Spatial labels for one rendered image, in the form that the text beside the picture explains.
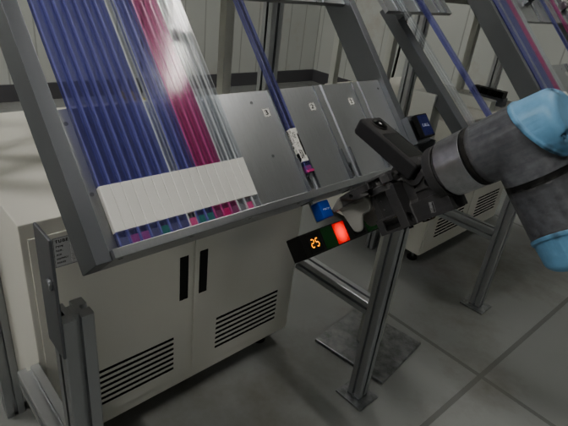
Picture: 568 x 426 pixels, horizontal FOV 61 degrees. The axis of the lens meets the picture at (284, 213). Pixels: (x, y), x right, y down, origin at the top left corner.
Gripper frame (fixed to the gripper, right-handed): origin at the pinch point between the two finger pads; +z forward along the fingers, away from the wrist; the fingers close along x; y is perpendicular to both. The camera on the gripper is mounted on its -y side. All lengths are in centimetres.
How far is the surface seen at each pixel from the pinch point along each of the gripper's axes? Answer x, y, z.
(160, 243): -30.1, -2.7, 2.0
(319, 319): 49, 29, 75
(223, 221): -20.3, -2.9, 2.0
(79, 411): -41.1, 13.5, 19.8
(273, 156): -5.5, -10.9, 4.2
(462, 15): 338, -122, 112
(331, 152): 7.9, -9.5, 4.2
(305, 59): 329, -182, 275
